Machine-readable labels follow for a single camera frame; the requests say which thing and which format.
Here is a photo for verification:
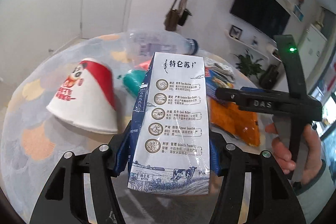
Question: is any orange snack packet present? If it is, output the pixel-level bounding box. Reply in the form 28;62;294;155
209;98;260;147

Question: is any red blue snack box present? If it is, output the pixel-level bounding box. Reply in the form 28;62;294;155
205;67;235;101

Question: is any white red paper cup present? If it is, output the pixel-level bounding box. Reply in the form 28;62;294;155
46;58;118;134

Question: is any white blue milk carton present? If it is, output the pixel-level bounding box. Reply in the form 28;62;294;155
127;52;210;196

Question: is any teal plastic bag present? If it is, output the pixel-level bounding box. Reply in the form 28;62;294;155
117;69;146;98

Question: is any pink plastic bag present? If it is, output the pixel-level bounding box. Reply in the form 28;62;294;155
136;60;151;71

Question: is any person's right hand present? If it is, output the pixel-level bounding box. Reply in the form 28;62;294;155
271;123;322;185

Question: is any black guitar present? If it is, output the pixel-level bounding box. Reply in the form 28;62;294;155
259;63;281;90

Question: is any patterned round tablecloth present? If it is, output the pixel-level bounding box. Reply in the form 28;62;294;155
0;32;266;224

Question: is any green potted plant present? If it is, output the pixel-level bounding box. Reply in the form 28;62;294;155
234;50;265;79

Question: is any white refrigerator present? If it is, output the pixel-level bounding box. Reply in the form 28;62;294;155
298;24;327;79

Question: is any framed butterfly picture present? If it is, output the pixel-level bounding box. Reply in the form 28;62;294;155
229;25;243;40

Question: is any black hanging bag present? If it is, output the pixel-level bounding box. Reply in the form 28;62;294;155
178;0;192;26

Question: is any brown hanging bag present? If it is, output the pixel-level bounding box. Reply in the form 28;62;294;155
164;0;179;32

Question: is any clear plastic water bottle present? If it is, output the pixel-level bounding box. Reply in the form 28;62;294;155
125;30;199;59

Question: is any black wall television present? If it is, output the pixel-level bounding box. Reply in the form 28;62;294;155
230;0;290;39

